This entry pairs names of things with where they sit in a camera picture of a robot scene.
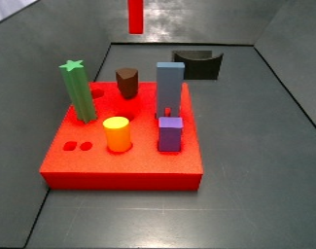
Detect purple square peg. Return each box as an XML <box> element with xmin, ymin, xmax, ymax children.
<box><xmin>158</xmin><ymin>117</ymin><xmax>184</xmax><ymax>152</ymax></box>

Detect blue rectangular block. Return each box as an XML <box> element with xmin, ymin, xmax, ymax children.
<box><xmin>157</xmin><ymin>62</ymin><xmax>185</xmax><ymax>118</ymax></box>

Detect yellow orange cylinder peg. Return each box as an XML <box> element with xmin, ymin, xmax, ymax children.
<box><xmin>104</xmin><ymin>117</ymin><xmax>132</xmax><ymax>153</ymax></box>

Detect black curved holder bracket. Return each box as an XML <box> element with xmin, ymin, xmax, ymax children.
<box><xmin>172</xmin><ymin>51</ymin><xmax>224</xmax><ymax>80</ymax></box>

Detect red arch block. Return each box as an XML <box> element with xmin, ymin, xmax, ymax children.
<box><xmin>128</xmin><ymin>0</ymin><xmax>144</xmax><ymax>34</ymax></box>

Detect brown rounded peg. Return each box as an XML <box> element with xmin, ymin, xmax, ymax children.
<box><xmin>116</xmin><ymin>68</ymin><xmax>138</xmax><ymax>99</ymax></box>

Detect green star peg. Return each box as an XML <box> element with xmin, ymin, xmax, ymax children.
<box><xmin>59</xmin><ymin>60</ymin><xmax>97</xmax><ymax>124</ymax></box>

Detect red foam shape board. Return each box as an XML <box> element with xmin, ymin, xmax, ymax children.
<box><xmin>38</xmin><ymin>81</ymin><xmax>204</xmax><ymax>192</ymax></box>

